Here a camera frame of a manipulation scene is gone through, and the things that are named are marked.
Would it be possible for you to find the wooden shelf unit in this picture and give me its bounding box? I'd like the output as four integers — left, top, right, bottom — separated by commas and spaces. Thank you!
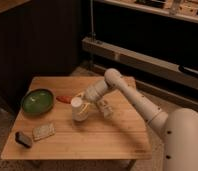
81, 0, 198, 110

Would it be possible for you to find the metal pole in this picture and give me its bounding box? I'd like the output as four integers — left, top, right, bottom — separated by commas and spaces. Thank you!
90, 0, 96, 41

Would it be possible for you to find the wooden table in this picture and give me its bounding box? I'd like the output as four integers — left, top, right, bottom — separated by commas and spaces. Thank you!
0, 76, 153, 169

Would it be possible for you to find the green bowl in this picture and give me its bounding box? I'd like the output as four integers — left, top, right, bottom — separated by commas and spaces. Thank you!
21, 89, 54, 116

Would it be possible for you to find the red carrot toy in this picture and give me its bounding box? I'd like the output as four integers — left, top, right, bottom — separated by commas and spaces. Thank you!
56, 96, 72, 104

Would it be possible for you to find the white tube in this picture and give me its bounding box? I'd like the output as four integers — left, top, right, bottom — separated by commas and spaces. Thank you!
96, 100, 113, 118

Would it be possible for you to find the black eraser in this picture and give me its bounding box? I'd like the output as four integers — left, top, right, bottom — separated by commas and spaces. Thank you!
15, 131, 33, 148

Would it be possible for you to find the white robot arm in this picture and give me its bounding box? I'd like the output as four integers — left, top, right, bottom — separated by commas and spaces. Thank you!
81, 68, 198, 171

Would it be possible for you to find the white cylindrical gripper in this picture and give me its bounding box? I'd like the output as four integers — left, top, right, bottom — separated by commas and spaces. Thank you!
75, 80, 108, 111

